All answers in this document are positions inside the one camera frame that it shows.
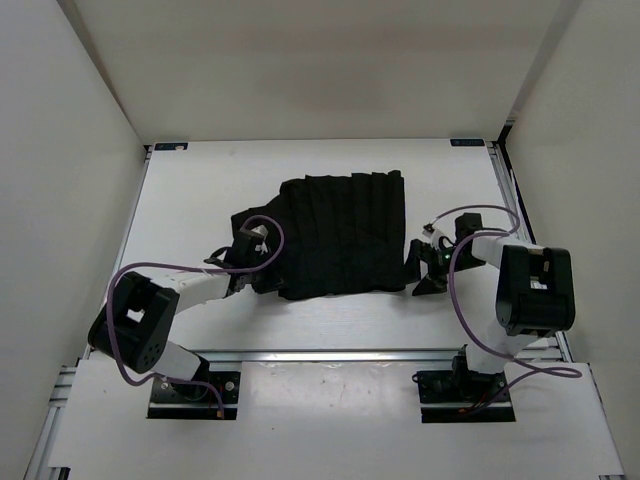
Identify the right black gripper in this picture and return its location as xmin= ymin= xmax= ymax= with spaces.
xmin=393 ymin=238 xmax=486 ymax=295

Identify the black pleated skirt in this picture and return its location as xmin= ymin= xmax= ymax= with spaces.
xmin=231 ymin=170 xmax=407 ymax=301

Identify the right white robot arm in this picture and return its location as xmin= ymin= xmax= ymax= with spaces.
xmin=405 ymin=213 xmax=576 ymax=400

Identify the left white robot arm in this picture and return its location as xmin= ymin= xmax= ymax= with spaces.
xmin=88 ymin=215 xmax=284 ymax=400

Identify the left blue corner label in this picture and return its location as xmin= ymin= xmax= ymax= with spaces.
xmin=154 ymin=142 xmax=189 ymax=151

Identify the blue corner label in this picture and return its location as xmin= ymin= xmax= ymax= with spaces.
xmin=450 ymin=138 xmax=485 ymax=148
xmin=154 ymin=142 xmax=189 ymax=151

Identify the right blue corner label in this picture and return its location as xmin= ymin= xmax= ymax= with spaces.
xmin=450 ymin=138 xmax=485 ymax=148

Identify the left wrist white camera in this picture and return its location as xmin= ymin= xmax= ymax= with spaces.
xmin=249 ymin=225 xmax=269 ymax=256

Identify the wrist white camera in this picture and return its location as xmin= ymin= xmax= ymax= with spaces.
xmin=249 ymin=225 xmax=269 ymax=256
xmin=423 ymin=224 xmax=453 ymax=250

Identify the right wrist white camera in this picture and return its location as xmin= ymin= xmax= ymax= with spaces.
xmin=423 ymin=224 xmax=453 ymax=250

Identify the aluminium front rail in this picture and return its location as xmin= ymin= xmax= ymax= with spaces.
xmin=82 ymin=348 xmax=574 ymax=366

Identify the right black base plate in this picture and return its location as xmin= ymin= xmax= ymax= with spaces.
xmin=412 ymin=364 xmax=516 ymax=424

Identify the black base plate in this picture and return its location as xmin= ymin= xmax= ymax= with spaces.
xmin=412 ymin=364 xmax=516 ymax=424
xmin=147 ymin=366 xmax=241 ymax=421

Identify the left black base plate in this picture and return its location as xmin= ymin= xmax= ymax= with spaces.
xmin=147 ymin=366 xmax=241 ymax=421

